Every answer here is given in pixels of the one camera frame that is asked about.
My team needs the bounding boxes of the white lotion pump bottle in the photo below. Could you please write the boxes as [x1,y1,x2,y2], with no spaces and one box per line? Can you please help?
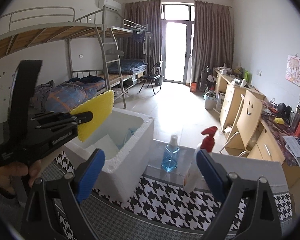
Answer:
[183,126,218,193]

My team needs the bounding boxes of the houndstooth table mat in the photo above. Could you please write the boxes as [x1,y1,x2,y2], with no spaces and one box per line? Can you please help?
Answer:
[42,152,293,239]

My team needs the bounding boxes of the yellow mesh sponge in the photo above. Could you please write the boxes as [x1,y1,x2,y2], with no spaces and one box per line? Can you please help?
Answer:
[70,90,114,142]

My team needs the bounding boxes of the left brown curtain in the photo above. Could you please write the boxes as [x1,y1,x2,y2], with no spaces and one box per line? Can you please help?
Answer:
[122,0,162,72]

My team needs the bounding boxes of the blue liquid spray bottle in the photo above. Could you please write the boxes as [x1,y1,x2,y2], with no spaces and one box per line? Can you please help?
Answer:
[161,134,180,173]

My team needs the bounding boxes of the dark blue folded bedding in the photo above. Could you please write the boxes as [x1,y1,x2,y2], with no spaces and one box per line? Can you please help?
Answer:
[108,59,148,75]

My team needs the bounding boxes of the pink cartoon wall poster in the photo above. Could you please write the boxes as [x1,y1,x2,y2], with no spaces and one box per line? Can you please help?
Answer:
[285,55,300,87]

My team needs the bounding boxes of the right brown curtain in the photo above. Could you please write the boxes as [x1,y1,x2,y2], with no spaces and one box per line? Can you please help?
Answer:
[191,1,234,83]

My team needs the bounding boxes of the metal bunk bed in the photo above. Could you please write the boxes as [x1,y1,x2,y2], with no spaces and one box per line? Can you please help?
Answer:
[0,7,147,121]

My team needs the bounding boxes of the brown curtain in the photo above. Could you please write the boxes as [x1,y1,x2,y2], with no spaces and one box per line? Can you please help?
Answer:
[191,1,234,83]
[122,0,162,72]

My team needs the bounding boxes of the white wall air conditioner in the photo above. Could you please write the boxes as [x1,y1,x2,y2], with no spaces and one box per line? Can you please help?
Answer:
[98,0,122,11]

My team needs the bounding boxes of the white bucket on floor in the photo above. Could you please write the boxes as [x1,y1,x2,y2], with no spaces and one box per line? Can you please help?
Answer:
[203,92,217,111]

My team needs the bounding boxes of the wooden smiley face chair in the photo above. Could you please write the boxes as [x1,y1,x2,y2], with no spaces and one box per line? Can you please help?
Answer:
[219,90,263,157]

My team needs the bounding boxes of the black folding chair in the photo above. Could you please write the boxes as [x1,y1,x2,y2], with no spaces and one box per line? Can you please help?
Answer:
[139,61,163,94]

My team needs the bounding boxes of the glass balcony door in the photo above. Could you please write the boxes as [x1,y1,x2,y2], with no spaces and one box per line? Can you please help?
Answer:
[161,3,195,84]

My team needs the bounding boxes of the papers on desk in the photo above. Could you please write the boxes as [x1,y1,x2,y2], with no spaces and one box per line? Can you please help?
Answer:
[283,136,300,167]

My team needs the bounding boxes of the blue orange rolled quilt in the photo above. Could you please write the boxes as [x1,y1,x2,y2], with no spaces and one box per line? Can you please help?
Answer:
[30,75,106,112]

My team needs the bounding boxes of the yellow object on desk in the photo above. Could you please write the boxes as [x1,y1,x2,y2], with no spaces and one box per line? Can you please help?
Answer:
[274,118,285,125]

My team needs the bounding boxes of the white foam box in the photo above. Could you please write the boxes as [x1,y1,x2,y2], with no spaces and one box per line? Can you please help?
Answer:
[63,108,154,203]

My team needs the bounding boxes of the blue surgical face mask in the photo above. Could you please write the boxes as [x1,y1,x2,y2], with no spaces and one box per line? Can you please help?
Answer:
[117,128,137,149]

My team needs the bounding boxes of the person's left hand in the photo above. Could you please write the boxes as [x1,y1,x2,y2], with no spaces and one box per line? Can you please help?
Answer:
[0,160,42,194]

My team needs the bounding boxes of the long wooden desk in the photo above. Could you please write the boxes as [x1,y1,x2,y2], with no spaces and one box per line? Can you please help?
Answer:
[212,67,300,188]

